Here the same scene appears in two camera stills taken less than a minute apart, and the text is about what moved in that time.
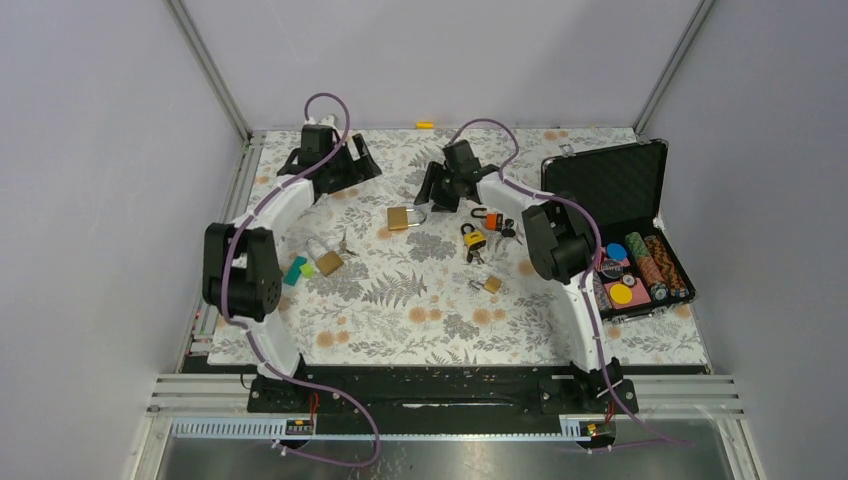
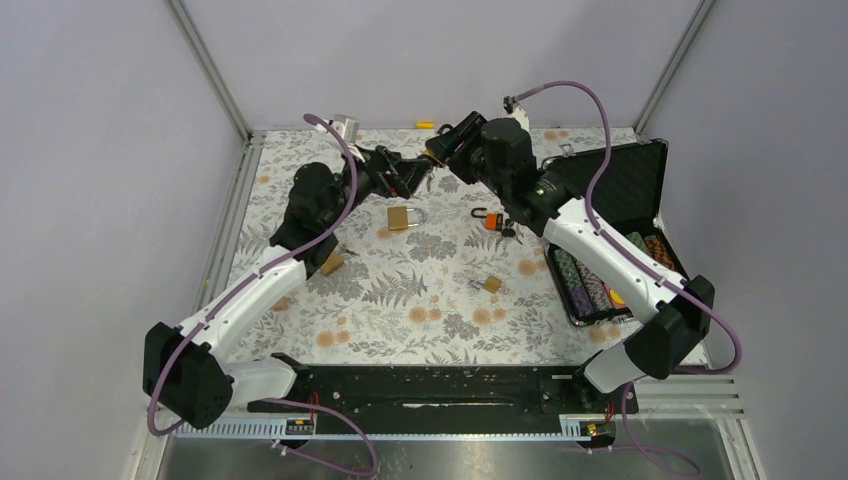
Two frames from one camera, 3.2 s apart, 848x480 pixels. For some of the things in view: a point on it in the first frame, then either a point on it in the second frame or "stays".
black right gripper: [435, 174] → [444, 145]
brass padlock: [397, 218] stays
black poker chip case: [637, 271] stays
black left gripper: [359, 170] → [382, 167]
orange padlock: [494, 220] stays
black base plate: [441, 400] stays
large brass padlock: [326, 261] stays
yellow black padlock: [474, 241] → [432, 157]
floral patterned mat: [370, 281] stays
